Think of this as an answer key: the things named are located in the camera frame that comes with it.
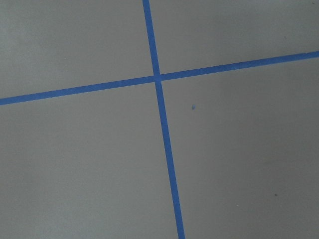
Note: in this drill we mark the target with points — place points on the blue tape line lengthwise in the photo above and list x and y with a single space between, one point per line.
163 120

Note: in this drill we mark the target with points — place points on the blue tape line crosswise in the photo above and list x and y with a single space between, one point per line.
163 77

